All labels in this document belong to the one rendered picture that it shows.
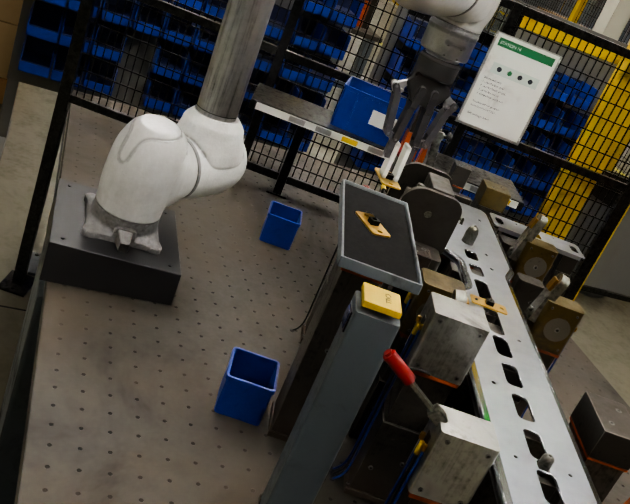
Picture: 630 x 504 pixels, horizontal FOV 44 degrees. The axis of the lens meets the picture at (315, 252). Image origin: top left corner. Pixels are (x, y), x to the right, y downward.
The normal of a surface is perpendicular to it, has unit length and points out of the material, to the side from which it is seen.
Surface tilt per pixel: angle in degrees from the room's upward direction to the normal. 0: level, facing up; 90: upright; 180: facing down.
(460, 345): 90
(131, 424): 0
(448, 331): 90
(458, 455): 90
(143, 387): 0
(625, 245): 90
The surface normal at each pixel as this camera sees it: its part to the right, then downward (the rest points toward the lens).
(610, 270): 0.22, 0.49
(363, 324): -0.04, 0.41
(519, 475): 0.36, -0.85
